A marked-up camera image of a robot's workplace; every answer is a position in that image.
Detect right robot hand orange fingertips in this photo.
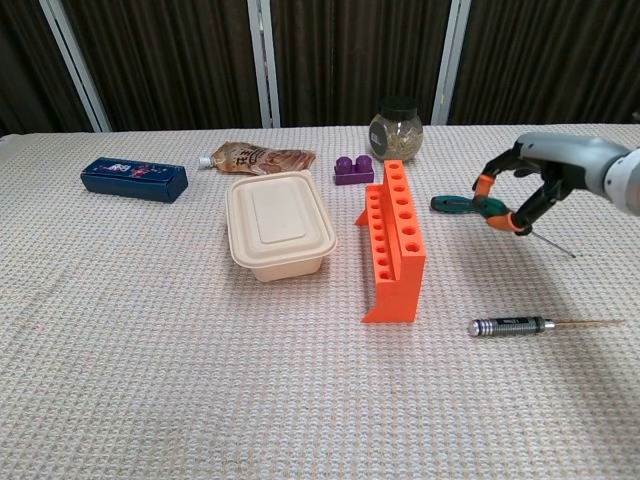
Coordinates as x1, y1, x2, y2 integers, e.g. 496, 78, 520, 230
472, 132, 630, 236

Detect green black handle screwdriver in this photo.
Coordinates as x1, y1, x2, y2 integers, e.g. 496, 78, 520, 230
470, 195, 577, 259

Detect silver black precision screwdriver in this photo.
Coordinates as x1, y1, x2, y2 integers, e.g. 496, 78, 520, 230
467, 315, 626, 338

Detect orange tool holder rack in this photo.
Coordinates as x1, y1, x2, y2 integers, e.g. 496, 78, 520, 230
353, 159, 428, 325

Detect glass jar black lid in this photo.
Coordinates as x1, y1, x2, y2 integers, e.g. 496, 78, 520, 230
368, 96, 426, 163

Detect purple toy building brick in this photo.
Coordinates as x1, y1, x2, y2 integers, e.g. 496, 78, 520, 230
333, 155, 376, 188

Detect beige lidded food container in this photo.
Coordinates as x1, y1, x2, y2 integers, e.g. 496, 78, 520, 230
225, 169, 339, 285

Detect brown spouted sauce pouch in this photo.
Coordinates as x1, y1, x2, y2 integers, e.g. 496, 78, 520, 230
197, 141, 317, 176

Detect dark brown curtain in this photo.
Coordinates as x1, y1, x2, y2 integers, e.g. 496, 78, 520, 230
0, 0, 640, 135

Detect dark blue cardboard box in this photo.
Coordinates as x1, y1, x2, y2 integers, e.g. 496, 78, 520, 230
80, 156, 190, 205

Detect beige waffle tablecloth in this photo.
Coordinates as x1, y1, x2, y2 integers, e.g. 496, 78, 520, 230
0, 122, 640, 480

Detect teal handle screwdriver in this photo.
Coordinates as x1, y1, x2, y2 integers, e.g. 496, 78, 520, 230
430, 195, 479, 215

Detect white frame post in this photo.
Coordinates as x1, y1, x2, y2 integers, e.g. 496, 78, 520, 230
38, 0, 112, 133
430, 0, 472, 126
246, 0, 281, 129

